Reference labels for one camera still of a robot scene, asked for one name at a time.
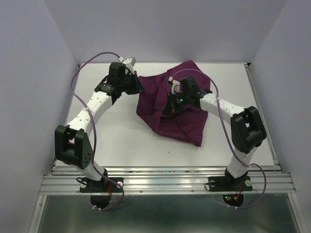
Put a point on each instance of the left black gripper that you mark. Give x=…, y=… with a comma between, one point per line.
x=137, y=87

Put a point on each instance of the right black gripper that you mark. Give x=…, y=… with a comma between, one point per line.
x=171, y=107

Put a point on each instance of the purple surgical drape cloth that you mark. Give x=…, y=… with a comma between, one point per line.
x=185, y=126

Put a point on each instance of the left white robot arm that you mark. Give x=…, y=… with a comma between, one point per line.
x=72, y=144

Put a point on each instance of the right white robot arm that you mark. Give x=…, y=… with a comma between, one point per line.
x=247, y=131

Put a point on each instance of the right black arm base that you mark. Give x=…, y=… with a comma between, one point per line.
x=228, y=183

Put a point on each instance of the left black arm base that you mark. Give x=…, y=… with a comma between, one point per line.
x=103, y=186

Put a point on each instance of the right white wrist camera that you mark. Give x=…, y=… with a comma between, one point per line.
x=174, y=84

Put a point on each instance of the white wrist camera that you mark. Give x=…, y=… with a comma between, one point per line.
x=174, y=84
x=130, y=62

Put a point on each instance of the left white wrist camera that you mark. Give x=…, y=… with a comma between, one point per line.
x=130, y=62

